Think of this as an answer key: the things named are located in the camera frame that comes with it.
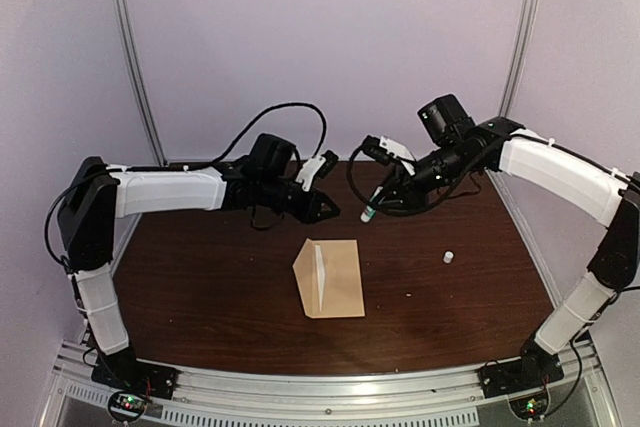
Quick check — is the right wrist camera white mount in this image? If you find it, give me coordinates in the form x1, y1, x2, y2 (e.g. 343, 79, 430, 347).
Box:
361, 135, 416, 176

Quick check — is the green white glue stick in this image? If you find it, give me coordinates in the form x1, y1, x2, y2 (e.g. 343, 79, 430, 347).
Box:
360, 186, 383, 223

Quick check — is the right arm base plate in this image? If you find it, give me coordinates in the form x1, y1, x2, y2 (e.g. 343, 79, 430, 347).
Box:
477, 354, 564, 421

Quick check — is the white paper letter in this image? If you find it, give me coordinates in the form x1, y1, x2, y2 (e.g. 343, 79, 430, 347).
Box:
314, 243, 326, 312

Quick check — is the white glue stick cap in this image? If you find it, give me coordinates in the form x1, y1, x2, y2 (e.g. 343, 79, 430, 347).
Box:
443, 251, 454, 264

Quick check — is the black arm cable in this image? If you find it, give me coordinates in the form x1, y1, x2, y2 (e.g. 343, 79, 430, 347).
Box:
346, 146, 381, 208
164, 102, 329, 171

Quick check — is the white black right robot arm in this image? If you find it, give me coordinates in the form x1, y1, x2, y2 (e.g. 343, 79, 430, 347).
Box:
364, 95, 639, 389

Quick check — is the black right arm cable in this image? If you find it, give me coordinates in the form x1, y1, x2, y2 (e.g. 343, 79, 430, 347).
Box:
346, 146, 381, 208

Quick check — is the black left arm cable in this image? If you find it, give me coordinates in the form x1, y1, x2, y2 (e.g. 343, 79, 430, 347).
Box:
164, 102, 329, 171

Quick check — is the aluminium corner post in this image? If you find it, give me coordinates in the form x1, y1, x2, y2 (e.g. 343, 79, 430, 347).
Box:
113, 0, 167, 166
499, 0, 540, 117

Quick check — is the aluminium front frame rail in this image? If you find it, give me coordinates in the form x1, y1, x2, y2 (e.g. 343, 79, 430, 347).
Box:
35, 340, 622, 426

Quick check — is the right aluminium corner post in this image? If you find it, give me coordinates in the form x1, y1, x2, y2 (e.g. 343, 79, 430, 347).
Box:
499, 0, 540, 117

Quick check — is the left aluminium corner post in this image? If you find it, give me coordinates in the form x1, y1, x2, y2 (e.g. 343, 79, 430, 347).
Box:
113, 0, 167, 166

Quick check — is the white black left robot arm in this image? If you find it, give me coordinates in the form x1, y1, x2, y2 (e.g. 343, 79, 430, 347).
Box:
44, 134, 340, 391

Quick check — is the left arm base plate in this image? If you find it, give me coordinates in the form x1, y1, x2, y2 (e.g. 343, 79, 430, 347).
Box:
91, 358, 178, 424

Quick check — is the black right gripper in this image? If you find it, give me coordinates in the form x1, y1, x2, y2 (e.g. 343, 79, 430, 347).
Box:
370, 140, 478, 213

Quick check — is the tan paper envelope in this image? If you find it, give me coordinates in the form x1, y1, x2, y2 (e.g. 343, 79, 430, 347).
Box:
292, 238, 365, 319

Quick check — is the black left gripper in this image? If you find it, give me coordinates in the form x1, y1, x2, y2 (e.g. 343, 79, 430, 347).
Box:
259, 176, 341, 227

